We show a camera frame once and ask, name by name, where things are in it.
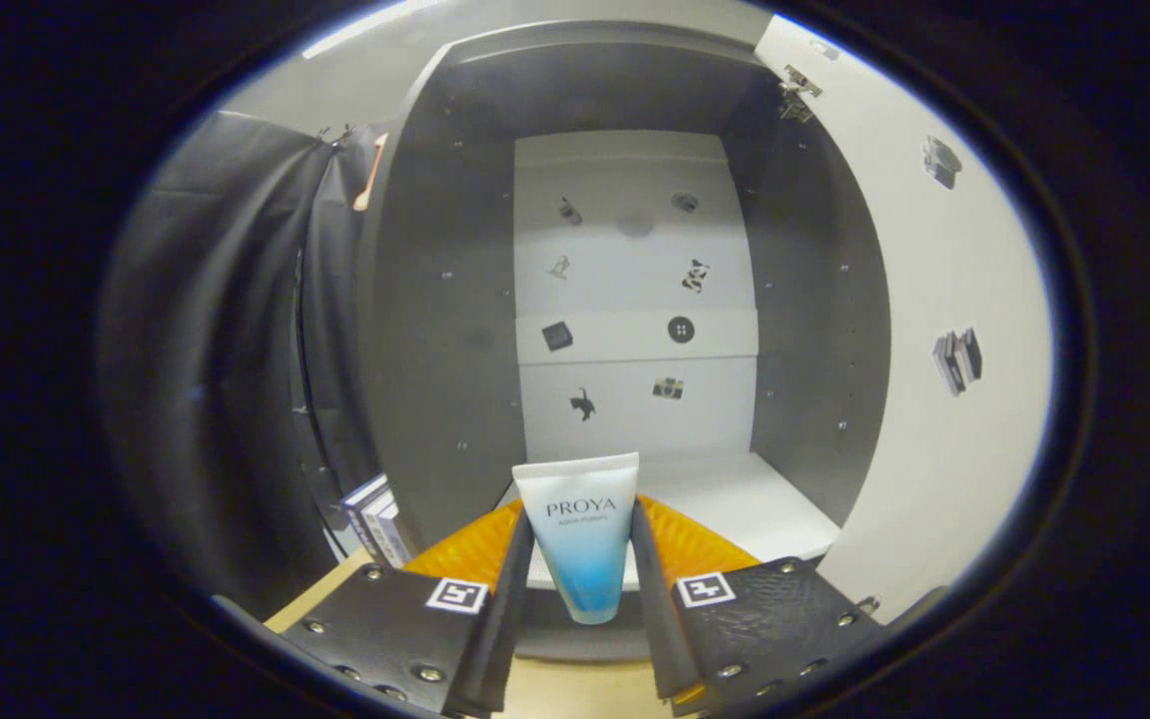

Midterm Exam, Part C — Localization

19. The black backdrop cloth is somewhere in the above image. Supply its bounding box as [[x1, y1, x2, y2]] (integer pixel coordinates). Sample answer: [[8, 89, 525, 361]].
[[99, 108, 388, 612]]

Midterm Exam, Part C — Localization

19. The white blue cosmetic tube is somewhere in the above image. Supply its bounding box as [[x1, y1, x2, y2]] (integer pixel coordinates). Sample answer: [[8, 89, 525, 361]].
[[511, 451, 641, 627]]

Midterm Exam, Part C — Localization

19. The blue white box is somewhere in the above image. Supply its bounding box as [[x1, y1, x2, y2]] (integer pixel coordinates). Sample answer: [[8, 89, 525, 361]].
[[339, 474, 388, 560], [362, 489, 402, 566], [380, 504, 414, 568]]

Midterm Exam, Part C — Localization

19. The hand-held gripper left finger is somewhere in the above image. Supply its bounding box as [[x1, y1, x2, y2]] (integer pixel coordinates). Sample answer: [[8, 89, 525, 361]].
[[276, 497, 537, 718]]

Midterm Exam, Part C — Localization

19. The dark grey cabinet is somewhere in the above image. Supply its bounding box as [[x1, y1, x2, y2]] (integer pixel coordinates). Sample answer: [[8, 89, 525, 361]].
[[359, 19, 897, 662]]

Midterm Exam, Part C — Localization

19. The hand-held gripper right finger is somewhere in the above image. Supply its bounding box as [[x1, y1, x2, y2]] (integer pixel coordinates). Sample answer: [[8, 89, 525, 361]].
[[629, 494, 890, 716]]

